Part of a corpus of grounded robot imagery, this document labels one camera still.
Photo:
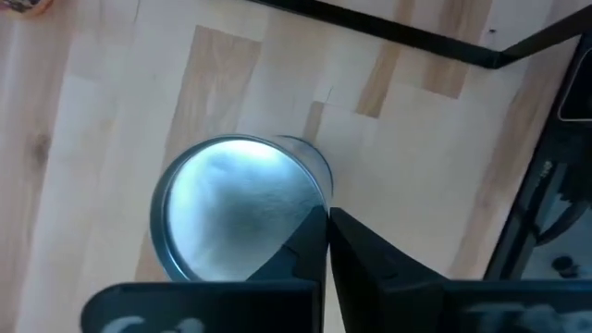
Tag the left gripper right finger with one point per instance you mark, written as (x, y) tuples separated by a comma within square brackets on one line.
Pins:
[(416, 305)]

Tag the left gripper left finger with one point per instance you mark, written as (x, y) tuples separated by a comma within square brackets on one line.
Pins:
[(208, 305)]

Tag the blue peas tin can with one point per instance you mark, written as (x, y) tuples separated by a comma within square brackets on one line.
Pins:
[(240, 208)]

